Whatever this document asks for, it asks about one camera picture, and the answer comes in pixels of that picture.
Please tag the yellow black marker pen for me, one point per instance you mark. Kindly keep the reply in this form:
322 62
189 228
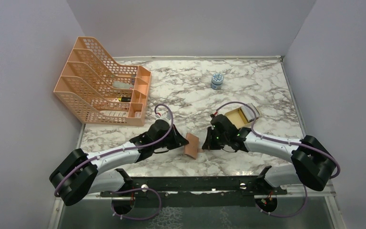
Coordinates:
122 99

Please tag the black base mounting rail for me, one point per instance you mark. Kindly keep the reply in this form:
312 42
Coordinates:
186 192

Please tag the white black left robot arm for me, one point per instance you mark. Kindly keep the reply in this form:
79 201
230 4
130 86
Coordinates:
80 173

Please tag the white boxes in organizer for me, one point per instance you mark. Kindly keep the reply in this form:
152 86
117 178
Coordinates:
114 113

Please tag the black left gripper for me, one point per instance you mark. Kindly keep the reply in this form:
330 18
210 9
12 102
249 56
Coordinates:
178 140

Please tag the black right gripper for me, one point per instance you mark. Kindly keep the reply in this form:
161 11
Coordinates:
209 144

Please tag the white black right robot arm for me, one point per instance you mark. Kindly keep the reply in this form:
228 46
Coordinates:
310 163

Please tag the orange plastic file organizer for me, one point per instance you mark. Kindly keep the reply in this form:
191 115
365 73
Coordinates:
91 79

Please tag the small blue white jar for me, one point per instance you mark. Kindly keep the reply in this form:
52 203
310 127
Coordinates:
217 80

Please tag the tan leather card holder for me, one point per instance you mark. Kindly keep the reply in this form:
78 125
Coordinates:
192 149

